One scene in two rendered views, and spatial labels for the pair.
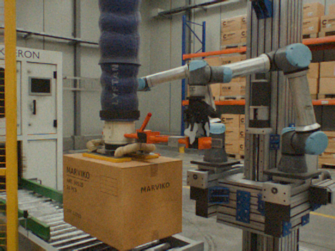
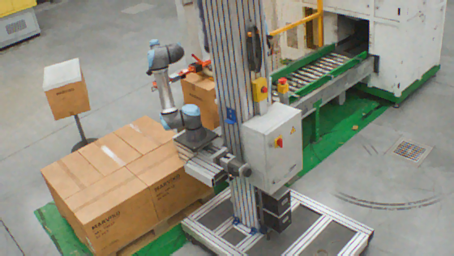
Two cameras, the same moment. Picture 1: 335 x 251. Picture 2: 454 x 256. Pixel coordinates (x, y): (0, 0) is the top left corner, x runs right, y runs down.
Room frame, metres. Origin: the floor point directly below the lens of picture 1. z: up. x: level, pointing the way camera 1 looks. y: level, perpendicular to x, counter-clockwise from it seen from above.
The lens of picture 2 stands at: (2.35, -3.05, 2.59)
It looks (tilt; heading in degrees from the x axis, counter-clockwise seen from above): 32 degrees down; 95
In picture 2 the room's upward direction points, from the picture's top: 8 degrees counter-clockwise
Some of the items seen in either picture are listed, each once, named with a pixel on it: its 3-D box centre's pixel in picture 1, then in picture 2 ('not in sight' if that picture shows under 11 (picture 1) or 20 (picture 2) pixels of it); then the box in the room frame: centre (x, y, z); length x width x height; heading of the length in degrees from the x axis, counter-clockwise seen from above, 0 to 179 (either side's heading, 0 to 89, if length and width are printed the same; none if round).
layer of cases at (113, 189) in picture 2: not in sight; (124, 179); (1.05, -0.20, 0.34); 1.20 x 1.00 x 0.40; 43
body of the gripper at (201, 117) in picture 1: (195, 109); not in sight; (1.58, -0.13, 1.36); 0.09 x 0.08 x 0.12; 43
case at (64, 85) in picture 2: not in sight; (66, 87); (0.23, 0.85, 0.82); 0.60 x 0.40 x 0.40; 113
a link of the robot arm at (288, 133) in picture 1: (294, 139); (190, 115); (1.86, -0.67, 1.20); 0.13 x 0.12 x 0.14; 16
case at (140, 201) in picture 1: (119, 192); (224, 91); (2.00, 0.26, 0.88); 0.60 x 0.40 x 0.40; 43
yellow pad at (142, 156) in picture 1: (133, 151); not in sight; (2.07, 0.19, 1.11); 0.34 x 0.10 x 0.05; 43
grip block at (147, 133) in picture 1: (148, 137); (195, 67); (1.82, 0.09, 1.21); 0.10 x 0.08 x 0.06; 133
